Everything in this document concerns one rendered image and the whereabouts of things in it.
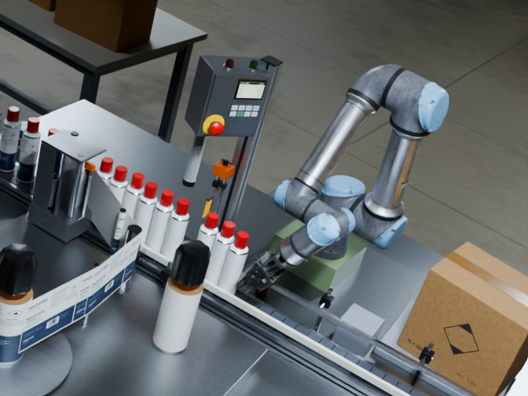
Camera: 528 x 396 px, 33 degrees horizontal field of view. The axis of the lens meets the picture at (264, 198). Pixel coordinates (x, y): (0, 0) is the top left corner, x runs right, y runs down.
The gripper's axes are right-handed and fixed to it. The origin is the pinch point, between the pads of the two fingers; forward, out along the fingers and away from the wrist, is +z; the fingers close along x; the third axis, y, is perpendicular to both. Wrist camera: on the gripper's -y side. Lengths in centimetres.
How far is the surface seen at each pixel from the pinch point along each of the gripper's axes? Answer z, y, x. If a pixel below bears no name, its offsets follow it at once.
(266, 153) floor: 128, -241, -36
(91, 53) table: 80, -108, -108
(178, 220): 2.0, 3.1, -24.3
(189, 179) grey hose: -0.6, -8.0, -31.8
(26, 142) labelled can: 30, 3, -69
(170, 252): 11.3, 3.0, -18.8
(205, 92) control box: -28, 1, -45
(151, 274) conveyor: 19.4, 6.0, -17.3
